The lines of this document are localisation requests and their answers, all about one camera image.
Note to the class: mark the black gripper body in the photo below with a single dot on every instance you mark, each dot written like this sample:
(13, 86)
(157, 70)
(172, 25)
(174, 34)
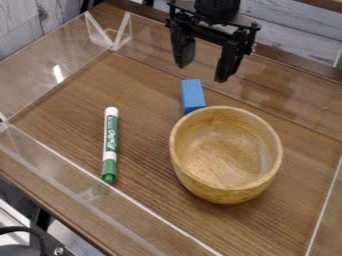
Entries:
(215, 21)

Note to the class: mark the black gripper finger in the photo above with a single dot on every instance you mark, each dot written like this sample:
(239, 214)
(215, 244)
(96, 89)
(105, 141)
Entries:
(184, 45)
(229, 62)

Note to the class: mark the green white marker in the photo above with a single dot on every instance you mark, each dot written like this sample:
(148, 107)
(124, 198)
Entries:
(110, 145)

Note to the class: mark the brown wooden bowl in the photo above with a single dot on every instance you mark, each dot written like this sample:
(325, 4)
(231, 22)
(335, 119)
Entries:
(227, 154)

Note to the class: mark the blue rectangular block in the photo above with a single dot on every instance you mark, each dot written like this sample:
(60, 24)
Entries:
(193, 95)

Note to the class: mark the clear acrylic barrier wall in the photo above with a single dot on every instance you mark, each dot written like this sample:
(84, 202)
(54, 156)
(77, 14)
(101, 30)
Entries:
(109, 60)

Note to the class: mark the black table frame bracket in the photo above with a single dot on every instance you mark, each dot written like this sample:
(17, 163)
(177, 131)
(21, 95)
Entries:
(49, 244)

